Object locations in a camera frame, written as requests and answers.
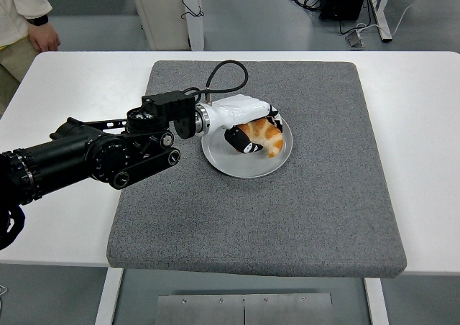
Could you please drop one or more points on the beige cabinet panel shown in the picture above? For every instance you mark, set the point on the beige cabinet panel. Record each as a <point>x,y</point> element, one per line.
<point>158,12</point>

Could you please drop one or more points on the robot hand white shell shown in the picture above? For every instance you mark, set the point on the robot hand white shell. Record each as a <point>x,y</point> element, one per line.
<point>237,111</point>

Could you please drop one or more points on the person's hand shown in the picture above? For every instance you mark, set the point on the person's hand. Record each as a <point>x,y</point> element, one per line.
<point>45,39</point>

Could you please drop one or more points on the white desk leg with foot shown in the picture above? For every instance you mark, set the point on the white desk leg with foot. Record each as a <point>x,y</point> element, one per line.
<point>381,12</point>

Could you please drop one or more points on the grey felt mat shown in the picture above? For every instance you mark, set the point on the grey felt mat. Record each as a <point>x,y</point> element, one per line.
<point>251,213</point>

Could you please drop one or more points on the white upright post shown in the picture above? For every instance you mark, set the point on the white upright post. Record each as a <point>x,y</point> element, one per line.
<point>194,30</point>

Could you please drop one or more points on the black equipment box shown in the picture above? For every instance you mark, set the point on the black equipment box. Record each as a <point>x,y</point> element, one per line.
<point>341,1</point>

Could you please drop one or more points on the person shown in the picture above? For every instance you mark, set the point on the person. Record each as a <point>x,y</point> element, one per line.
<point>14,5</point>

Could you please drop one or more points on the golden brown croissant bread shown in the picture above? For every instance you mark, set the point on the golden brown croissant bread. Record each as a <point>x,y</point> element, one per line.
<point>273,141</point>

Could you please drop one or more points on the small grey metal pedal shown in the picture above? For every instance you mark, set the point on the small grey metal pedal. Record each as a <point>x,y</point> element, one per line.
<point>355,39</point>

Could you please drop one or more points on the round pale grey plate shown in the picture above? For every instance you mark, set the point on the round pale grey plate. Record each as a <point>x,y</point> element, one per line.
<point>244,165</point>

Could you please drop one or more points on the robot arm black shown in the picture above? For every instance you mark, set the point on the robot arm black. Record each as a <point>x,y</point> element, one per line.
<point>72,156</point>

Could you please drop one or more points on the white table leg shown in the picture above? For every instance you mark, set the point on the white table leg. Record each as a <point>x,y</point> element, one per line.
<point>108,296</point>
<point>376,303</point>

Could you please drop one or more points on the black wrist watch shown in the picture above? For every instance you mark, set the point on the black wrist watch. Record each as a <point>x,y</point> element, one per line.
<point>38,20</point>

